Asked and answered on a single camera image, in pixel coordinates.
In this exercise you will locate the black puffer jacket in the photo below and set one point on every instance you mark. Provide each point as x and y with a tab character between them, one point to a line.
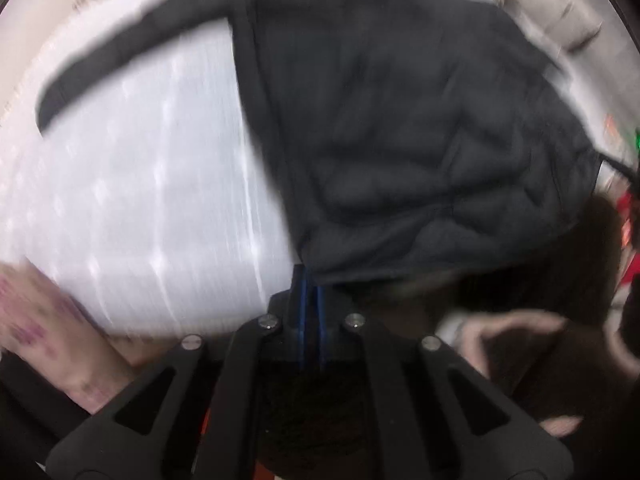
400	135

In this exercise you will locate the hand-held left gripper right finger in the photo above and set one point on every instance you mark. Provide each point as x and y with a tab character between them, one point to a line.
320	317

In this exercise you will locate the grey padded headboard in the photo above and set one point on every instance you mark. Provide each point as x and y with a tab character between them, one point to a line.
550	5

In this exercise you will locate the pink patterned pajama cloth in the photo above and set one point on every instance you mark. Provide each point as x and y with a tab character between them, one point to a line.
40	320

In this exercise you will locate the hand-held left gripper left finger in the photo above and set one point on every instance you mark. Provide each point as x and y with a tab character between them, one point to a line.
298	310

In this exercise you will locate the red blurred object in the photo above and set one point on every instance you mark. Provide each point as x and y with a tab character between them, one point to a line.
627	210

